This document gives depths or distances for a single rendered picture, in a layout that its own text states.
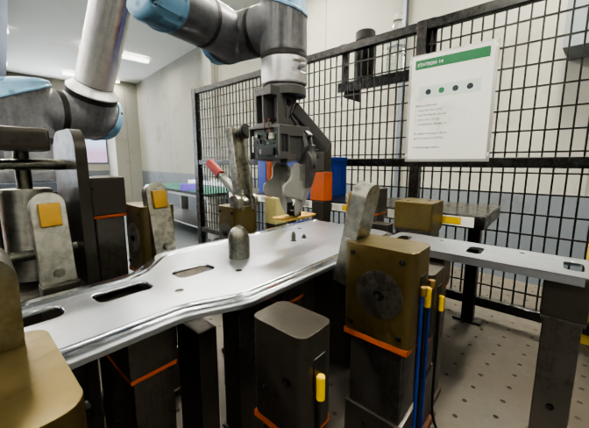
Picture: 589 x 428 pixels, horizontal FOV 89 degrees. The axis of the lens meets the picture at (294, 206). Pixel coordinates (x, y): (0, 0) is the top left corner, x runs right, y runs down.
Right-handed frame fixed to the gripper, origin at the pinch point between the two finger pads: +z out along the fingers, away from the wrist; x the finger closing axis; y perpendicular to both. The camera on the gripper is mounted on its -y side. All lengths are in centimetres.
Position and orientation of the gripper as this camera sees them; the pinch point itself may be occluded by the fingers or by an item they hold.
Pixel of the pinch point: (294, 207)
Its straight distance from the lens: 54.4
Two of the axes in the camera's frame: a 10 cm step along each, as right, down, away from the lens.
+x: 7.5, 0.9, -6.5
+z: 0.1, 9.9, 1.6
